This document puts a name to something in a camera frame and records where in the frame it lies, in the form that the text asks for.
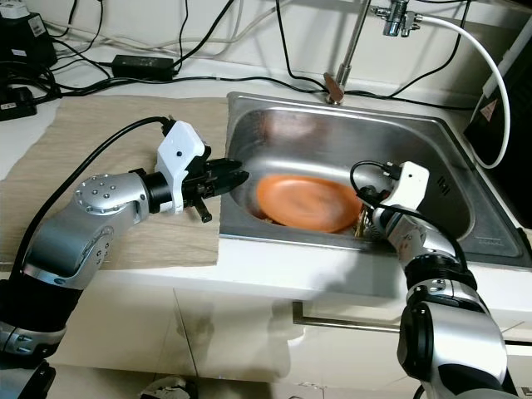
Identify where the dark metal drawer handle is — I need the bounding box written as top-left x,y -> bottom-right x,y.
293,301 -> 404,333

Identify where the stainless steel sink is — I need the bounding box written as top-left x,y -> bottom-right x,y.
226,91 -> 532,268

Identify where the black power strip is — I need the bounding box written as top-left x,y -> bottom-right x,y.
0,83 -> 38,121

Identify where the chrome water valve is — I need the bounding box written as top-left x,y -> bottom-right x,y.
374,0 -> 416,36

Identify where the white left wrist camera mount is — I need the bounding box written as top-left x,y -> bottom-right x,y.
156,121 -> 210,215

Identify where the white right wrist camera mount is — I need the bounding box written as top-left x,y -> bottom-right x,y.
382,160 -> 431,209

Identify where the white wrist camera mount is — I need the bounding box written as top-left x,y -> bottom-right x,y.
156,121 -> 210,215
382,160 -> 431,209

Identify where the black charger box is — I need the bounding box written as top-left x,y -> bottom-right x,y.
0,4 -> 51,67

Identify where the orange plastic plate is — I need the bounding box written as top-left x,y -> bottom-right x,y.
255,173 -> 365,234

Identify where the black appliance with warning sticker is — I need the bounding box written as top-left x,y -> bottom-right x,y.
465,37 -> 532,217

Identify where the white flexible hose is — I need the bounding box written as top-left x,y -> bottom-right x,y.
411,12 -> 512,171

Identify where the chrome faucet pipe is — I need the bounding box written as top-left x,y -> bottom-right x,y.
323,0 -> 375,105

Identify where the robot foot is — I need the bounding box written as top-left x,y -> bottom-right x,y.
145,376 -> 192,399

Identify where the beige woven place mat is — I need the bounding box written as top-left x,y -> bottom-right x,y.
0,94 -> 238,271

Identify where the cream cabinet front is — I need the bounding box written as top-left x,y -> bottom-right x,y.
50,270 -> 177,375
176,287 -> 532,387

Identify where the black power adapter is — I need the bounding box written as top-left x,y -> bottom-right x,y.
112,54 -> 175,81

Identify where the black hanging power cable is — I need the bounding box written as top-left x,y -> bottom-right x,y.
274,0 -> 327,91

